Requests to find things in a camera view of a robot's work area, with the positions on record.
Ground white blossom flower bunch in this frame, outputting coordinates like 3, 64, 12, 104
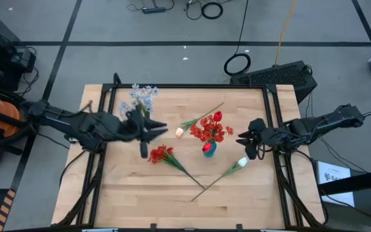
129, 82, 160, 119
117, 96, 141, 122

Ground black metal beam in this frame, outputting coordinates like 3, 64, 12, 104
317, 166, 371, 196

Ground peach cream artificial tulip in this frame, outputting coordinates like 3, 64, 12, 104
175, 102, 225, 139

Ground black aluminium table frame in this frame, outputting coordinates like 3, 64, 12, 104
52, 72, 327, 232

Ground yellow hanging cable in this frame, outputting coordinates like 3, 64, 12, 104
274, 0, 299, 67

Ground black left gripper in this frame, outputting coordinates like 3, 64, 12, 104
117, 106, 169, 159

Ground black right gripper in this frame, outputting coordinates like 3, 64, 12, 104
236, 118, 285, 160

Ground black hanging cable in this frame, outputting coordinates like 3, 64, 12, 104
223, 0, 252, 77

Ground black coiled cable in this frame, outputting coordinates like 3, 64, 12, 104
200, 1, 224, 20

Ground red blossom flower bunch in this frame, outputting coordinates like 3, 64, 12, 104
189, 114, 234, 144
147, 144, 206, 190

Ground blue patterned glass vase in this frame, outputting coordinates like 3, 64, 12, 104
202, 140, 218, 158

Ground white printed sign board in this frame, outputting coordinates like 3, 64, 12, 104
316, 160, 356, 208

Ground black power strip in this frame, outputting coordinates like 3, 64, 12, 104
142, 6, 167, 14

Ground white artificial tulip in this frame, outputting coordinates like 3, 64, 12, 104
190, 156, 249, 202

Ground black perforated computer case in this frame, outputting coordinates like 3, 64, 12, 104
229, 60, 318, 104

